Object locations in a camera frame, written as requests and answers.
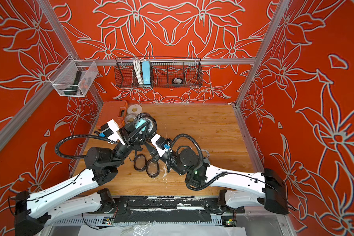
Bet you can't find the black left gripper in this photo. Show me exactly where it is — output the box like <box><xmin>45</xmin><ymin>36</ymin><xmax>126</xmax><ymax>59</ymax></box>
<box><xmin>109</xmin><ymin>118</ymin><xmax>147</xmax><ymax>170</ymax></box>

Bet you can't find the teal charger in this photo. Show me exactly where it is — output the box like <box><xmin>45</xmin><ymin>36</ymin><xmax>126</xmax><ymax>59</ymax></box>
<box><xmin>134</xmin><ymin>118</ymin><xmax>148</xmax><ymax>132</ymax></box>

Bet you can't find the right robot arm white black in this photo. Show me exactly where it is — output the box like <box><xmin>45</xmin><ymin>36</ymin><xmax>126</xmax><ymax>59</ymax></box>
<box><xmin>146</xmin><ymin>137</ymin><xmax>289</xmax><ymax>215</ymax></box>

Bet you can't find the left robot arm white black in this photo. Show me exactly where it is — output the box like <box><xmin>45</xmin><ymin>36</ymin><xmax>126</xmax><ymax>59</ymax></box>
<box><xmin>13</xmin><ymin>118</ymin><xmax>157</xmax><ymax>236</ymax></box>

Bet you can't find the clear tape roll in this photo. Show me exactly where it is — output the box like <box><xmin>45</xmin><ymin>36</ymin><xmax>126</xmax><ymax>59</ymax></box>
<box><xmin>124</xmin><ymin>114</ymin><xmax>136</xmax><ymax>124</ymax></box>

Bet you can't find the white tape roll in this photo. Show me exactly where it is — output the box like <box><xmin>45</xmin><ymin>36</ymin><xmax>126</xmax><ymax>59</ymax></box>
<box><xmin>127</xmin><ymin>104</ymin><xmax>143</xmax><ymax>115</ymax></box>

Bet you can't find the orange plastic tool case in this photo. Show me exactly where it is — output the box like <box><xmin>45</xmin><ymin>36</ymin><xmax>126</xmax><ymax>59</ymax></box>
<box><xmin>96</xmin><ymin>100</ymin><xmax>128</xmax><ymax>129</ymax></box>

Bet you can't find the black charger in basket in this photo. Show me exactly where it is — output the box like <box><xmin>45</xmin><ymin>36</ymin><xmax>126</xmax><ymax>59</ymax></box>
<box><xmin>172</xmin><ymin>78</ymin><xmax>183</xmax><ymax>85</ymax></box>

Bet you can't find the light blue power bank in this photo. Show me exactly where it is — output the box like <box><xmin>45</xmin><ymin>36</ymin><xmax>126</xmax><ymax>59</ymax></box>
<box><xmin>142</xmin><ymin>61</ymin><xmax>151</xmax><ymax>87</ymax></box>

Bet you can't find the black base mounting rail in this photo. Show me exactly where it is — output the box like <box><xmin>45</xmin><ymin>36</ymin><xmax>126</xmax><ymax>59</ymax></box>
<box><xmin>87</xmin><ymin>196</ymin><xmax>245</xmax><ymax>224</ymax></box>

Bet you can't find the black wire wall basket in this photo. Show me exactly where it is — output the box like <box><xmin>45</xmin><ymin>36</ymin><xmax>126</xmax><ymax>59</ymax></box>
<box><xmin>114</xmin><ymin>57</ymin><xmax>203</xmax><ymax>89</ymax></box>

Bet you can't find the white cable in basket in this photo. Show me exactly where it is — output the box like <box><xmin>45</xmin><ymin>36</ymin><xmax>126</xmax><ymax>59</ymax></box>
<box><xmin>133</xmin><ymin>58</ymin><xmax>144</xmax><ymax>86</ymax></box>

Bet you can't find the clear acrylic wall box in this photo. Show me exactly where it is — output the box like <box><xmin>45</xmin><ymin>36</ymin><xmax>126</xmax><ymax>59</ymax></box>
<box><xmin>48</xmin><ymin>60</ymin><xmax>98</xmax><ymax>97</ymax></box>

